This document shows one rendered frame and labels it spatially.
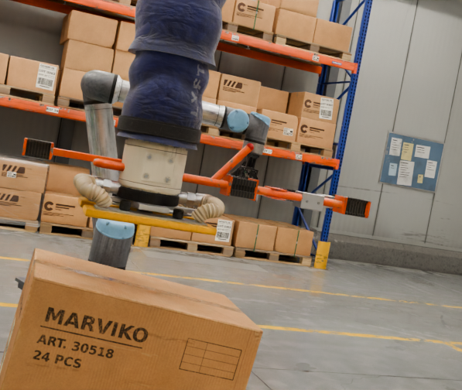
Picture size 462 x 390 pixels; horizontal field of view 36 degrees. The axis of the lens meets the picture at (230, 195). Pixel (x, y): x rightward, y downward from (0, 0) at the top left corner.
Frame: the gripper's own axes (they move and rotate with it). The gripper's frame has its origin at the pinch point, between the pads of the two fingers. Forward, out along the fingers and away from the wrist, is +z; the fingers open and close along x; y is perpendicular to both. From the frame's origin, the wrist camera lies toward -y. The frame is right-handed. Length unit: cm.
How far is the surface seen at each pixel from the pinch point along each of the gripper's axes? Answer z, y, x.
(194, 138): -22, 110, -38
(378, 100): -146, -843, 365
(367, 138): -79, -840, 363
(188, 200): -5, 105, -35
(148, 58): -39, 111, -55
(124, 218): 2, 119, -52
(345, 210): -12, 101, 10
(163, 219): 0, 117, -42
